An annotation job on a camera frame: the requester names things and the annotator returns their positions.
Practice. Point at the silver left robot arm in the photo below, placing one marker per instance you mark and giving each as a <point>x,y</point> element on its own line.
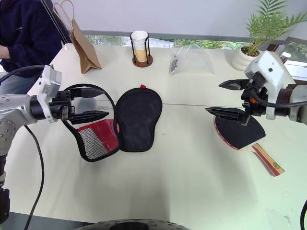
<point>14,107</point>

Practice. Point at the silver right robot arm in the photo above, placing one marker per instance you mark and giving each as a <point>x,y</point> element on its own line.
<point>298,100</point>

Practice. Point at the black and red paddle case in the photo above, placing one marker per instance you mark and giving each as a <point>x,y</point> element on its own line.
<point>139,119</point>

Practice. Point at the person in dark hoodie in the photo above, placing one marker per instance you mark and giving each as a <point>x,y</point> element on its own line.
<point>28,36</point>

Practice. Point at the stack of paper cups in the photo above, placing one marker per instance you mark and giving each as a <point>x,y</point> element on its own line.
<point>142,62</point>

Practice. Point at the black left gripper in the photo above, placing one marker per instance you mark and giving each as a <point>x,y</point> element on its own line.
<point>62,109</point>

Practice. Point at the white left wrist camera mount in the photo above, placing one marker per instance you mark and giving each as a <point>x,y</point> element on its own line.
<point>51,80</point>

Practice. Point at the brown paper bag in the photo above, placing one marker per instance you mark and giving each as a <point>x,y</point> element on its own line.
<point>84,48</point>

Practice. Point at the black rubber table tennis paddle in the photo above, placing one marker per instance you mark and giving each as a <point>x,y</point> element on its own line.
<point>239,135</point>

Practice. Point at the green palm plant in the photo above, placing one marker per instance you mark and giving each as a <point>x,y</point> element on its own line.
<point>263,24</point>

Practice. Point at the small white cup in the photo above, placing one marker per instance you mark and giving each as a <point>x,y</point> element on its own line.
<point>286,57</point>

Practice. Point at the white paper cup stack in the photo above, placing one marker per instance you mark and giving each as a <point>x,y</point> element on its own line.
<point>139,45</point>

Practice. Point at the white ribbed plant pot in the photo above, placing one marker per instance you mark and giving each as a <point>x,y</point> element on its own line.
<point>241,60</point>

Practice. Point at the clear plastic bag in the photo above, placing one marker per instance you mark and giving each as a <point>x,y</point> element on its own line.
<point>192,62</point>

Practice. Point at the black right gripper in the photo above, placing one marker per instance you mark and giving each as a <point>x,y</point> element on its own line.
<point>255,105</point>

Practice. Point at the dark rounded shape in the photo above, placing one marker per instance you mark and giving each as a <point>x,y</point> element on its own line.
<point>134,225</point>

